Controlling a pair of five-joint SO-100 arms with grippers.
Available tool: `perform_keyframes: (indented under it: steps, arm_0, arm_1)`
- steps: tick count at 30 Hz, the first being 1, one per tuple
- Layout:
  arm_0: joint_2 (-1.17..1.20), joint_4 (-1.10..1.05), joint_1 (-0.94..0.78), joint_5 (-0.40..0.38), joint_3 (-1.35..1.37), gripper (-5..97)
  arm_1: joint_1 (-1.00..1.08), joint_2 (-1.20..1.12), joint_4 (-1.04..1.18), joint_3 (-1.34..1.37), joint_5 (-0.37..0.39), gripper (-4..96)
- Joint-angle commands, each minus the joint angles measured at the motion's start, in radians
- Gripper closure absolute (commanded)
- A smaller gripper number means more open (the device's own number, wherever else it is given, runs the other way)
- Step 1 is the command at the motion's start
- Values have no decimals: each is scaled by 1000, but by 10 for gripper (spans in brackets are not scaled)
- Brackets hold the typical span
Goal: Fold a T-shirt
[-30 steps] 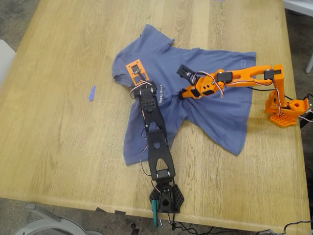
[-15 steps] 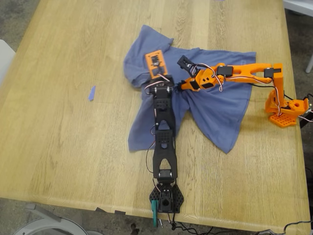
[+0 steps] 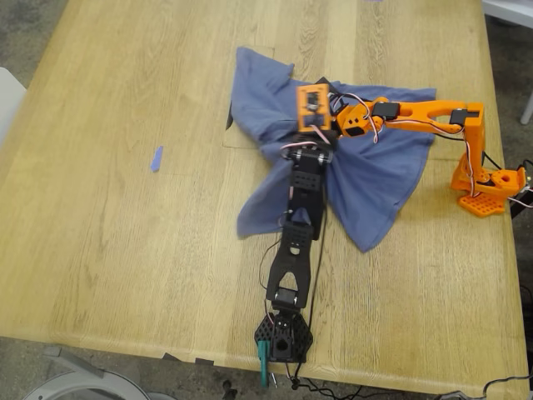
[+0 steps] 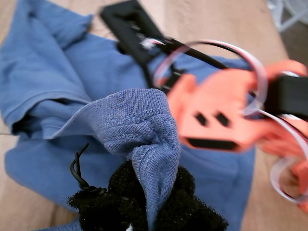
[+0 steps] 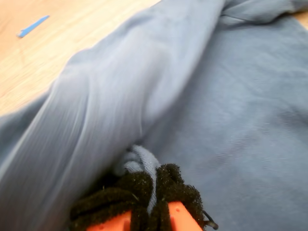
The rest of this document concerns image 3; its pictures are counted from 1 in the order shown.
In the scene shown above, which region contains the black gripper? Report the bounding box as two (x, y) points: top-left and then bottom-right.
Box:
(291, 129), (339, 153)

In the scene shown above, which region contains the blue tape piece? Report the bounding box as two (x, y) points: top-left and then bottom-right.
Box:
(149, 145), (165, 173)

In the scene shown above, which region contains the black camera cable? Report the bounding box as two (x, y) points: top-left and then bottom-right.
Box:
(286, 166), (330, 391)

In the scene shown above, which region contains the blue printed T-shirt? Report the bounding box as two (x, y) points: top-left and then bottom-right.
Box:
(224, 46), (437, 253)

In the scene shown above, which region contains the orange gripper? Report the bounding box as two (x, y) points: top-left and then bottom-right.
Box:
(315, 76), (382, 138)

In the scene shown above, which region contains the green table clamp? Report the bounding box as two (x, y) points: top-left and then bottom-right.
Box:
(257, 340), (272, 389)

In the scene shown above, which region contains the wooden table cable hatch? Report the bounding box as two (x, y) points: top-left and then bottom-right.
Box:
(222, 45), (276, 150)

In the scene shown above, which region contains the orange camera mount frame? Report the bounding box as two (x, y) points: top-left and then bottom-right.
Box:
(296, 82), (333, 133)

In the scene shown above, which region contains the black table clamp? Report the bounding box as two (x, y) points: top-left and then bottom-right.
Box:
(506, 182), (533, 218)

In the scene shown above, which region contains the black camera in orange frame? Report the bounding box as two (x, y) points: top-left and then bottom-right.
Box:
(305, 91), (325, 117)

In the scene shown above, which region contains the pink servo cable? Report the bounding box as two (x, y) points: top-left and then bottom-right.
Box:
(281, 124), (334, 162)

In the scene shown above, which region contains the white furniture piece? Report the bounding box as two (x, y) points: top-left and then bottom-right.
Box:
(482, 0), (533, 30)

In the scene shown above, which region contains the thin black cable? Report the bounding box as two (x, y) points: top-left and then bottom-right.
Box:
(482, 374), (533, 397)

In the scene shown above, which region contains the white red servo cable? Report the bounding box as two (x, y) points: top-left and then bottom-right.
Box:
(432, 120), (480, 197)

